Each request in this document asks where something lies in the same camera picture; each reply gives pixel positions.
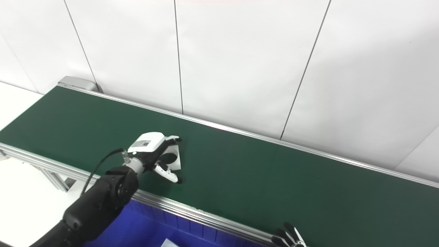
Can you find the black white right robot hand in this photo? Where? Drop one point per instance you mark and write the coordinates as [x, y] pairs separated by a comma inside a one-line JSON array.
[[291, 240]]

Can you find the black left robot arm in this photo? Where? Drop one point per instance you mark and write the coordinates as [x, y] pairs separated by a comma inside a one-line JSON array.
[[99, 202]]

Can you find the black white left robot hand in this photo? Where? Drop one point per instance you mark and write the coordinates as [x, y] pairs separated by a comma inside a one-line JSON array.
[[147, 142]]

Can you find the green conveyor belt aluminium frame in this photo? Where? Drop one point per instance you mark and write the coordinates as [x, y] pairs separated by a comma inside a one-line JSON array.
[[260, 175]]

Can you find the white block with round hole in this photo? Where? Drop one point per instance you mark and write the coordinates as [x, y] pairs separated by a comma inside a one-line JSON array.
[[176, 159], [168, 243]]

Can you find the blue bin with white parts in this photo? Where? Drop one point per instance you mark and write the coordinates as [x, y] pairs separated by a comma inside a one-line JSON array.
[[147, 226]]

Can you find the aluminium conveyor leg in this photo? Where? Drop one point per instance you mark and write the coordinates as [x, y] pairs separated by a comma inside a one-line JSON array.
[[56, 178]]

